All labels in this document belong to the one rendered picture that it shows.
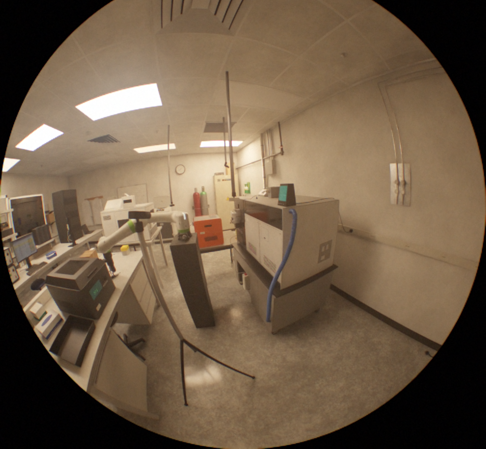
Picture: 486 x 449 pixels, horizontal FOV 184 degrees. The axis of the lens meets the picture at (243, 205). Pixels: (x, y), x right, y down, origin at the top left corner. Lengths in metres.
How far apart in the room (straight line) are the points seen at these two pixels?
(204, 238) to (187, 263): 0.96
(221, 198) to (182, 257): 3.80
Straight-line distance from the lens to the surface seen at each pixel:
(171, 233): 4.83
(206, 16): 1.29
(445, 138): 1.78
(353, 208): 1.98
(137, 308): 1.89
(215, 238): 2.35
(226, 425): 1.64
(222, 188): 5.00
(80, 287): 1.14
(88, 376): 1.04
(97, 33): 1.50
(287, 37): 1.48
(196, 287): 1.58
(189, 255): 1.40
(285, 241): 1.13
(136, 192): 5.61
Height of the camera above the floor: 1.62
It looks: 8 degrees down
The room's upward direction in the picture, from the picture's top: 4 degrees counter-clockwise
